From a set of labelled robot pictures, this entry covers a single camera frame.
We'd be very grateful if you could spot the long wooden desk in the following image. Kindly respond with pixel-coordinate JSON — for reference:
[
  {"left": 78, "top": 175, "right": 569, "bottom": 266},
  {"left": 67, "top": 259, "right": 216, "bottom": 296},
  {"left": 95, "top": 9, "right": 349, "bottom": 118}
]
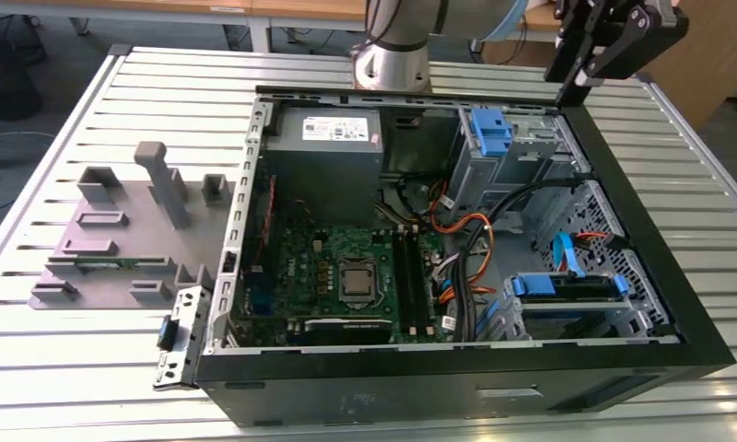
[{"left": 0, "top": 0, "right": 369, "bottom": 52}]

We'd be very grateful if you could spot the thin red wire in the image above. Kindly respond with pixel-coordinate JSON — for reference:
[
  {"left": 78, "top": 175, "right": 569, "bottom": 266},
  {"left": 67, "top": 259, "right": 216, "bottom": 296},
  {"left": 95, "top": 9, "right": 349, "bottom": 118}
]
[{"left": 238, "top": 175, "right": 278, "bottom": 278}]

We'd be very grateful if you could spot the black RAM slot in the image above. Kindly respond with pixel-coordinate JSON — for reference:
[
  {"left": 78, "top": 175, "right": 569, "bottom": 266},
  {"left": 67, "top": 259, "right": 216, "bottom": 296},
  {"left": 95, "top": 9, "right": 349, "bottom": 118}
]
[
  {"left": 390, "top": 224, "right": 417, "bottom": 337},
  {"left": 407, "top": 224, "right": 435, "bottom": 337}
]

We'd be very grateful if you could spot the green RAM stick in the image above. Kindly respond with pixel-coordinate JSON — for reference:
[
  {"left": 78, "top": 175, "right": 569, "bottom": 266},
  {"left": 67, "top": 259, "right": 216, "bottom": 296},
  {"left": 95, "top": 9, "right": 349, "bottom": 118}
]
[{"left": 75, "top": 257, "right": 142, "bottom": 271}]

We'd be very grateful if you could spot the hard disk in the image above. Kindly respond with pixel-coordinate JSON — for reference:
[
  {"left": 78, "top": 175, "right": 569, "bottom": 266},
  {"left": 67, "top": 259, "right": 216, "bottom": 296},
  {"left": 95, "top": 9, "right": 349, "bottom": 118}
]
[{"left": 509, "top": 270, "right": 629, "bottom": 306}]

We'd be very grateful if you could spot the silver disk bay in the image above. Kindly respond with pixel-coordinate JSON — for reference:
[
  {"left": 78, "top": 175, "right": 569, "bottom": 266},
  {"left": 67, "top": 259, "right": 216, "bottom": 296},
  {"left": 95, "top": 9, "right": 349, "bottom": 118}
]
[{"left": 499, "top": 271, "right": 651, "bottom": 343}]

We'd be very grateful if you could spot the black waste bin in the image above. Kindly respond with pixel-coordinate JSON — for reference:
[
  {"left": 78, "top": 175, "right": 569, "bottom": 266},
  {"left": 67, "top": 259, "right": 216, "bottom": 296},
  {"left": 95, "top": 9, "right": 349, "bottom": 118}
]
[{"left": 0, "top": 13, "right": 48, "bottom": 122}]

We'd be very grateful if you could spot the silver optical drive cage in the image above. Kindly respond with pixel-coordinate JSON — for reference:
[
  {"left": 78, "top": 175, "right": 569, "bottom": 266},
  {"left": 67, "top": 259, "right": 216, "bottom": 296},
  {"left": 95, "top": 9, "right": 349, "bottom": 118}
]
[{"left": 450, "top": 106, "right": 591, "bottom": 214}]

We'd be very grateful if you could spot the green motherboard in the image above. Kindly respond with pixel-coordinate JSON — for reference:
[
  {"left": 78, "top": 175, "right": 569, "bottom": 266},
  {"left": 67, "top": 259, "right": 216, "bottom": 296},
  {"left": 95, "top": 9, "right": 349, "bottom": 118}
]
[{"left": 229, "top": 223, "right": 462, "bottom": 346}]

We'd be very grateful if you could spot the silver CPU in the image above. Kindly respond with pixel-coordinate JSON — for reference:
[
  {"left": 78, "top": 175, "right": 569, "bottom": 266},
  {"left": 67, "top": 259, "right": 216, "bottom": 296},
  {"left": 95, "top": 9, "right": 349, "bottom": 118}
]
[{"left": 341, "top": 270, "right": 374, "bottom": 296}]

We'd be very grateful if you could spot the blue drive latch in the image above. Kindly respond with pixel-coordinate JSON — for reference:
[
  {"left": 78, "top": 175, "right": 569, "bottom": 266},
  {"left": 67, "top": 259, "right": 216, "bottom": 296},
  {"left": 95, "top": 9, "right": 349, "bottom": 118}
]
[{"left": 469, "top": 106, "right": 511, "bottom": 158}]

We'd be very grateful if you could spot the CPU socket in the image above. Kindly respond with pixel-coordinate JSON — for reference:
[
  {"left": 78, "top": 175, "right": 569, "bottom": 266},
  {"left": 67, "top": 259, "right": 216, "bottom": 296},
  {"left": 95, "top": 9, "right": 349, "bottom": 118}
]
[{"left": 333, "top": 257, "right": 383, "bottom": 308}]

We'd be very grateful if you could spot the grey parts rack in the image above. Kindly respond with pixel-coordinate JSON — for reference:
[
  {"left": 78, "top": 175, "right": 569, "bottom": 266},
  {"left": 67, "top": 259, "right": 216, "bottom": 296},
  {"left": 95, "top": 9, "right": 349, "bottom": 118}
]
[{"left": 26, "top": 141, "right": 241, "bottom": 312}]

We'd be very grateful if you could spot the black cable bundle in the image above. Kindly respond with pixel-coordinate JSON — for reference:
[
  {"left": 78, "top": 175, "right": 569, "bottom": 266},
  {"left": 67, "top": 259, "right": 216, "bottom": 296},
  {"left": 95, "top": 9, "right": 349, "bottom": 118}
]
[{"left": 453, "top": 177, "right": 590, "bottom": 343}]

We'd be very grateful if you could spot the black PC case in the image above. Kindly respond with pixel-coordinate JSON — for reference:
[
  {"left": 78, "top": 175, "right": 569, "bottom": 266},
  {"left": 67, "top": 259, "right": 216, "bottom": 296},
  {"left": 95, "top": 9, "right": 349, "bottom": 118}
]
[{"left": 150, "top": 84, "right": 737, "bottom": 428}]

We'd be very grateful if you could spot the blue data wire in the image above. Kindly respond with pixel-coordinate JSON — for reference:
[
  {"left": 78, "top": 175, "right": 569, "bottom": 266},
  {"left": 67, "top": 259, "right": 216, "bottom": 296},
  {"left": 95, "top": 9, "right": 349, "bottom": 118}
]
[{"left": 551, "top": 232, "right": 589, "bottom": 280}]

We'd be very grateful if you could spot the blue VGA connector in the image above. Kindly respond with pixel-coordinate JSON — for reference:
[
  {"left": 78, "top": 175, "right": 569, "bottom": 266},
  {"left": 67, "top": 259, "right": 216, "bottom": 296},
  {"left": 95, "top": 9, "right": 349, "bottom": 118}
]
[{"left": 155, "top": 316, "right": 179, "bottom": 352}]

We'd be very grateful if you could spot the black graphics card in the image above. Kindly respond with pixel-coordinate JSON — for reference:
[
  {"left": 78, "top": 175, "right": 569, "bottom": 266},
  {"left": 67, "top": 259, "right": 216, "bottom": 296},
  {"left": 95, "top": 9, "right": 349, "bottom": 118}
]
[{"left": 285, "top": 317, "right": 394, "bottom": 346}]

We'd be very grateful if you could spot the orange wire bundle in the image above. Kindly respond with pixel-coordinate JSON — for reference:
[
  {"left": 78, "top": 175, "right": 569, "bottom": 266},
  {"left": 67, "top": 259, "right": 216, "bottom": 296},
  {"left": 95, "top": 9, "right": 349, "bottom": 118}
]
[{"left": 429, "top": 212, "right": 497, "bottom": 283}]

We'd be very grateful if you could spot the wooden cabinet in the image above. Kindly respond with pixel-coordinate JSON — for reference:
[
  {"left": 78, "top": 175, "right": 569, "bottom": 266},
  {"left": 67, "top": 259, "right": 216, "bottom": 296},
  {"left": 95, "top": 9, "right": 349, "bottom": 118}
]
[{"left": 633, "top": 0, "right": 737, "bottom": 131}]

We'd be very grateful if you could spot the white floor cable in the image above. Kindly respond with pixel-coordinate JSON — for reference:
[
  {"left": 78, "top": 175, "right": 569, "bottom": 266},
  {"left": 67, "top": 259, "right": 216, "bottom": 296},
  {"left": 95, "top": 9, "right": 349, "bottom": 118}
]
[{"left": 0, "top": 131, "right": 56, "bottom": 151}]

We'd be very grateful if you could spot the wooden desk white frame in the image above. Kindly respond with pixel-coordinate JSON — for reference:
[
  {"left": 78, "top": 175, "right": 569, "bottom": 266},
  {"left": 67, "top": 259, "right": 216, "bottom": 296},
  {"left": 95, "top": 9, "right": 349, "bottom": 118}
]
[{"left": 465, "top": 0, "right": 626, "bottom": 71}]

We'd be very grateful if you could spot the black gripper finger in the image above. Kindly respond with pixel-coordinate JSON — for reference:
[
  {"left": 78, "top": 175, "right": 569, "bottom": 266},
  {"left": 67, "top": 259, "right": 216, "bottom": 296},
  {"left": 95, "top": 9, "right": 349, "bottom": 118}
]
[
  {"left": 542, "top": 16, "right": 598, "bottom": 109},
  {"left": 578, "top": 4, "right": 690, "bottom": 89}
]

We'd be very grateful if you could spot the orange power wire black plug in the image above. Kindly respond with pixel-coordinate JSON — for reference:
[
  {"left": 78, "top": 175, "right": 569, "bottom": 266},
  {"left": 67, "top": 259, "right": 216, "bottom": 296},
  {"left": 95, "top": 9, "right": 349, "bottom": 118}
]
[{"left": 573, "top": 231, "right": 629, "bottom": 253}]

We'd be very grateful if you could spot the grey power supply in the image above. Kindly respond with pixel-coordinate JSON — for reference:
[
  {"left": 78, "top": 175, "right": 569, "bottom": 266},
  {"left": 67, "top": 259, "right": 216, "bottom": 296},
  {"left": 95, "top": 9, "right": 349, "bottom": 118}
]
[{"left": 262, "top": 108, "right": 385, "bottom": 227}]

